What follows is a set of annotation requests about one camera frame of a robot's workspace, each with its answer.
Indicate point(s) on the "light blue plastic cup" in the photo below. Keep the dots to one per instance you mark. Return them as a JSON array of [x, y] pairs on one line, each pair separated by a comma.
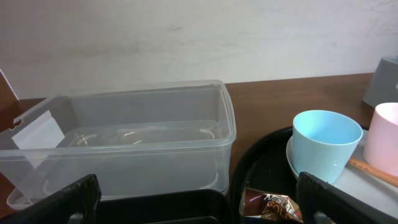
[[323, 142]]

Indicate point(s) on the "gold coffee sachet wrapper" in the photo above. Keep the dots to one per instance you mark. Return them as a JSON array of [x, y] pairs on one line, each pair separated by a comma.
[[257, 204]]

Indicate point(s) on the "wooden chopstick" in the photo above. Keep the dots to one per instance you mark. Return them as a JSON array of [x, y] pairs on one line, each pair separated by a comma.
[[363, 166]]

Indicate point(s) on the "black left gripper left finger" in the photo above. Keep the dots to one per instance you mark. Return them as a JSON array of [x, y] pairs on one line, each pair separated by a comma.
[[75, 203]]

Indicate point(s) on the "grey round plate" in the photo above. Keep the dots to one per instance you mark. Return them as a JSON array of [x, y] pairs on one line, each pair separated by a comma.
[[368, 189]]

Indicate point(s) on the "black rectangular tray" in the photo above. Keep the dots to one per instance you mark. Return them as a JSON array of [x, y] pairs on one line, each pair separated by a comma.
[[196, 206]]

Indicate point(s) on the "clear plastic waste bin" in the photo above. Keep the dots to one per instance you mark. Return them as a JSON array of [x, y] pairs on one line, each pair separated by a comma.
[[159, 138]]

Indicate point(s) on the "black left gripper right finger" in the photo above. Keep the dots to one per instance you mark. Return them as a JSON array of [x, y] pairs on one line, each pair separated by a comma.
[[320, 202]]

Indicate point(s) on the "grey dishwasher rack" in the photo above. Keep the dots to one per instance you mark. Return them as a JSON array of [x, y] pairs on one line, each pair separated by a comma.
[[383, 85]]

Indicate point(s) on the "black round tray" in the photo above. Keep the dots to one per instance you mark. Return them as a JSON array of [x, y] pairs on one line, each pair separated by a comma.
[[264, 167]]

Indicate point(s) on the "pink plastic cup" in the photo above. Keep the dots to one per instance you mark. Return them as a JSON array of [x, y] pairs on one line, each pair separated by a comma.
[[380, 149]]

